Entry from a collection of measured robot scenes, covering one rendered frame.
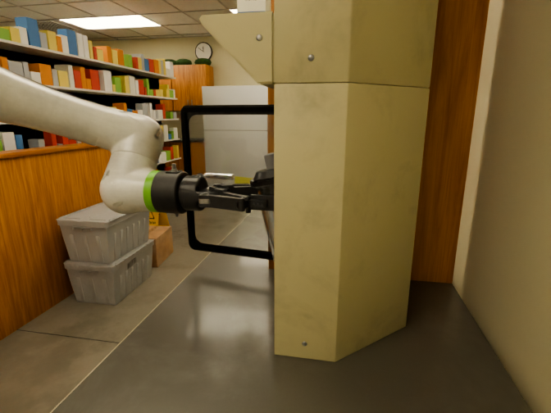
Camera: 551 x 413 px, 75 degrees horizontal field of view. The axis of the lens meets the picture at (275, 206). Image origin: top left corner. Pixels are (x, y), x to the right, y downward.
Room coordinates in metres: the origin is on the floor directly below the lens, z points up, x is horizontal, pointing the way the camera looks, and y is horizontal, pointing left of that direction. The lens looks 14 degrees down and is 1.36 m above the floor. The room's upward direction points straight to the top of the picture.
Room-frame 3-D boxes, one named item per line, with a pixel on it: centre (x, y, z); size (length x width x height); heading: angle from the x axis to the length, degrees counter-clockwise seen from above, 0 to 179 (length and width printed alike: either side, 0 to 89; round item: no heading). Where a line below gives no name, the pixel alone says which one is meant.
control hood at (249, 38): (0.74, 0.03, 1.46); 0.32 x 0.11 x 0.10; 169
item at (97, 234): (2.67, 1.30, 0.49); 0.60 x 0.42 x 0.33; 169
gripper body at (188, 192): (0.75, 0.15, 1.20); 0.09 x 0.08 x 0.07; 79
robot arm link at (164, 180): (0.76, 0.22, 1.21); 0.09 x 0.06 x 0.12; 169
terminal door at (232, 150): (0.93, 0.10, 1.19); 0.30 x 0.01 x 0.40; 71
